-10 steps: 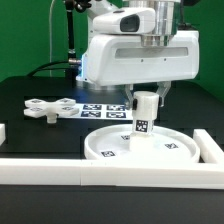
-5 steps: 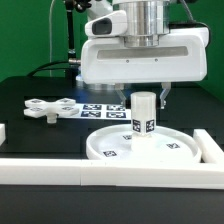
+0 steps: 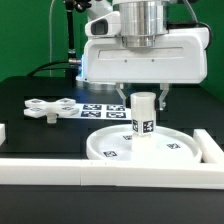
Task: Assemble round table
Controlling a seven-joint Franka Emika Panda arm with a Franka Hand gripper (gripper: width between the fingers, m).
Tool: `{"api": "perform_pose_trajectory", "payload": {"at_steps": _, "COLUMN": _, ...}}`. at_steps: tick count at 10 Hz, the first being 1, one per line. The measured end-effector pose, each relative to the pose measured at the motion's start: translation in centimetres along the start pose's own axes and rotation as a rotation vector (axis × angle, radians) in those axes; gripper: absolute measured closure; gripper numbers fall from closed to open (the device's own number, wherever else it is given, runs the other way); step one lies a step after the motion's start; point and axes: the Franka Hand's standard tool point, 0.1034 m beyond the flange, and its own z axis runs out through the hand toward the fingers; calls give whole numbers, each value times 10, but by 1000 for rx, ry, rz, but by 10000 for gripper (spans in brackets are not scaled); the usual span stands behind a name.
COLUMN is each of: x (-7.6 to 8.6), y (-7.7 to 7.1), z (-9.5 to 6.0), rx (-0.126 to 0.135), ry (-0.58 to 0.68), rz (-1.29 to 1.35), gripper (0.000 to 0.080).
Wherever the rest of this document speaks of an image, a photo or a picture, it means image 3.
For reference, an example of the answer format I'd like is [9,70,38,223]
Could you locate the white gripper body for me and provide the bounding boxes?
[82,11,208,83]

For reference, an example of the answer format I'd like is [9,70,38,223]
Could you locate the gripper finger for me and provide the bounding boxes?
[157,83,170,111]
[115,83,130,107]

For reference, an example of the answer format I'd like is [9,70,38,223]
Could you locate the white round table top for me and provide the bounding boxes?
[86,124,202,164]

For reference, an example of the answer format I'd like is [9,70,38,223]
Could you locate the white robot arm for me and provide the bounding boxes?
[82,0,212,109]

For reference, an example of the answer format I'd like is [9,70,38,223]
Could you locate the white marker sheet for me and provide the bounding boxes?
[57,103,133,122]

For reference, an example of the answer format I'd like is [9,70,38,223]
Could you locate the white cross-shaped table base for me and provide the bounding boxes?
[24,98,79,124]

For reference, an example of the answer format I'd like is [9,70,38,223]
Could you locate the white right fence rail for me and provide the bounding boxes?
[193,129,224,166]

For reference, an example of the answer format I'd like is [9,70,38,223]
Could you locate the white fence rail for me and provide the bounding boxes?
[193,129,224,166]
[0,124,6,146]
[0,158,224,189]

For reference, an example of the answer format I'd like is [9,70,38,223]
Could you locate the black cables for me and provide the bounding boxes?
[27,60,82,78]

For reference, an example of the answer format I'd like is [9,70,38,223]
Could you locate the grey thin cable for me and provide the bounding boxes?
[48,0,57,78]

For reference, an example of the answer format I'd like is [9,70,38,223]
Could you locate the white left fence rail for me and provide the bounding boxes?
[0,124,6,146]

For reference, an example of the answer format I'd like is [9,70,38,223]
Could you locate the white front fence rail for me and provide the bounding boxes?
[0,158,224,189]

